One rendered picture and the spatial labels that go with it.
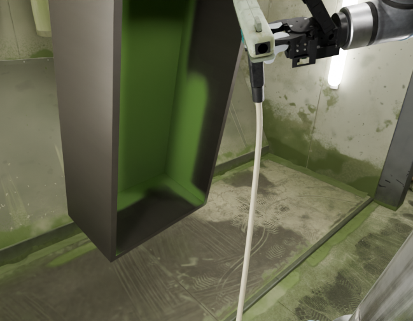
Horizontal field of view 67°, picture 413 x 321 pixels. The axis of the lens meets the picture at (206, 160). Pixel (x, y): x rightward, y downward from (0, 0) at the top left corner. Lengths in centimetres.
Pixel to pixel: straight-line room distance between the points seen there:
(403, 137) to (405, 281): 244
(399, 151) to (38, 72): 267
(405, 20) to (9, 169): 203
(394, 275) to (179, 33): 135
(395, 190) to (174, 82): 200
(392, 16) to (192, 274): 157
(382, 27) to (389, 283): 54
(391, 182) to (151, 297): 203
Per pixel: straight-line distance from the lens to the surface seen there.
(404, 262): 35
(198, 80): 150
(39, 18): 218
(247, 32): 64
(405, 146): 277
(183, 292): 182
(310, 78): 298
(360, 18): 76
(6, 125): 227
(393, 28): 79
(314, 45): 74
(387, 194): 293
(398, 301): 37
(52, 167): 223
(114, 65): 91
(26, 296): 200
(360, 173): 295
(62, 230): 221
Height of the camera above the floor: 141
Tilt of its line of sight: 25 degrees down
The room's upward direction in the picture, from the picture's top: 2 degrees clockwise
